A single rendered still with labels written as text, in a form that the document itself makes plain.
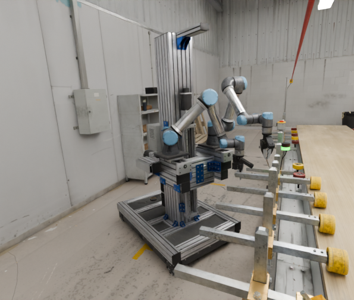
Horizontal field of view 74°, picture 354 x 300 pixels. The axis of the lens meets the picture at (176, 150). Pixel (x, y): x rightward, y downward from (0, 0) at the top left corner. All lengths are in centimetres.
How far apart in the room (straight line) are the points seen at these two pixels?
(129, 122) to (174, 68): 211
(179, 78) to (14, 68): 181
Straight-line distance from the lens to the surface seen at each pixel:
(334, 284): 101
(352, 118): 879
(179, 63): 218
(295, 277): 143
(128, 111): 406
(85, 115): 340
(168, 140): 176
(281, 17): 991
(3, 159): 302
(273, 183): 120
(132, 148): 414
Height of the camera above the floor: 153
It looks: 13 degrees down
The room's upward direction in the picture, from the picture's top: 3 degrees counter-clockwise
